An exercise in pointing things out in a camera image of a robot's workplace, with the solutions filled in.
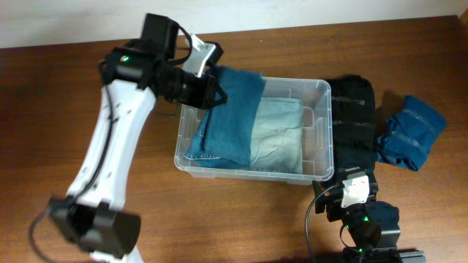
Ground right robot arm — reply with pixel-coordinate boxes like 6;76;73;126
304;167;426;263

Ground dark grey folded garment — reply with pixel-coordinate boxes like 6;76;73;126
321;145;378;191

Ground dark blue garment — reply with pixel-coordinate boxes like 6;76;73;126
377;95;446;172

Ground clear plastic storage container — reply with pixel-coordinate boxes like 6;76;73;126
174;77;334;186

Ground black folded garment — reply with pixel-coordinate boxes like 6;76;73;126
323;75;377;154

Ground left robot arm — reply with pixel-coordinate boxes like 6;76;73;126
45;14;227;262

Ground light blue jeans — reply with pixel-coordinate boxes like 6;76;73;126
250;97;303;174

